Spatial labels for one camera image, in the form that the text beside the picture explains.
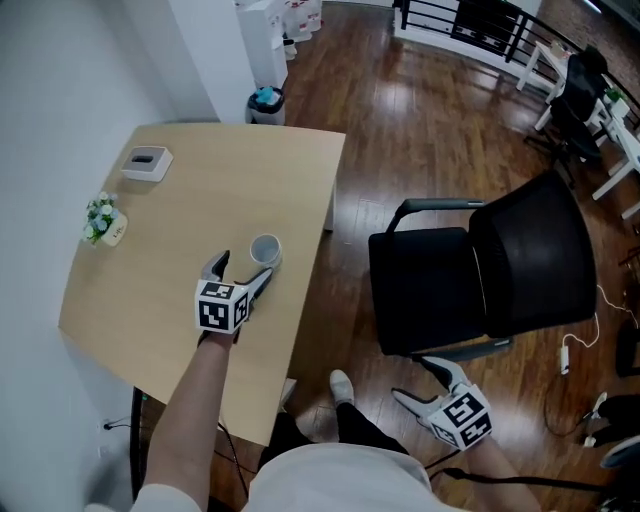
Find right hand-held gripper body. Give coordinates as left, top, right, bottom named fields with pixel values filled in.
left=423, top=383, right=494, bottom=452

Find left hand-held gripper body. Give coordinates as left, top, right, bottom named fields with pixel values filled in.
left=194, top=272, right=251, bottom=347

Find translucent white cup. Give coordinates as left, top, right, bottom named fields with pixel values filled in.
left=249, top=233, right=284, bottom=270

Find person's right forearm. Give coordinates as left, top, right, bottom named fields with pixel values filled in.
left=462, top=435, right=547, bottom=512

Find person's left forearm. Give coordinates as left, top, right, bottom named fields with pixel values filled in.
left=141, top=331, right=237, bottom=512

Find person's black trousers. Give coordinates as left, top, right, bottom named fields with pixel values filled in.
left=258, top=398, right=412, bottom=471

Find person's white shoe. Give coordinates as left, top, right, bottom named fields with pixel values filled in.
left=329, top=369, right=356, bottom=407

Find black mesh office chair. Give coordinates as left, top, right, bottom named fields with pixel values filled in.
left=367, top=169, right=599, bottom=362

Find person's white shirt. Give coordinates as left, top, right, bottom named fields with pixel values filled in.
left=132, top=443, right=482, bottom=512

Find small flower pot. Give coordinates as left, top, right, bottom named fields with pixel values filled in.
left=81, top=190, right=129, bottom=248

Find white tissue box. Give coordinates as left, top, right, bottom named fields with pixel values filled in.
left=119, top=145, right=175, bottom=182

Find black table leg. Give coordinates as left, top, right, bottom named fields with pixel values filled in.
left=129, top=385, right=147, bottom=502

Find grey trash bin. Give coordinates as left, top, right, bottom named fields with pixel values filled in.
left=246, top=85, right=288, bottom=127

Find white cabinet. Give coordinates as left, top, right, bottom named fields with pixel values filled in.
left=234, top=0, right=290, bottom=92

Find white plastic bags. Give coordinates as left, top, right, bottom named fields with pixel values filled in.
left=278, top=0, right=324, bottom=45

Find black swivel chair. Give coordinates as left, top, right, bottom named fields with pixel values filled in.
left=523, top=46, right=615, bottom=177

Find white side table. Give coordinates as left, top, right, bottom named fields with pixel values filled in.
left=515, top=39, right=574, bottom=132
left=591, top=97, right=640, bottom=221

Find small green potted plant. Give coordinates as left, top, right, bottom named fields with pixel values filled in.
left=603, top=85, right=630, bottom=117

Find black metal railing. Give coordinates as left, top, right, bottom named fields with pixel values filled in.
left=392, top=0, right=640, bottom=114

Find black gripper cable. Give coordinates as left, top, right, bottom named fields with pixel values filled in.
left=424, top=449, right=609, bottom=494

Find black floor cable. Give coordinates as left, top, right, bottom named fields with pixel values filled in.
left=215, top=420, right=251, bottom=501

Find white power cable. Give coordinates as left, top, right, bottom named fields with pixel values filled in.
left=561, top=283, right=640, bottom=351

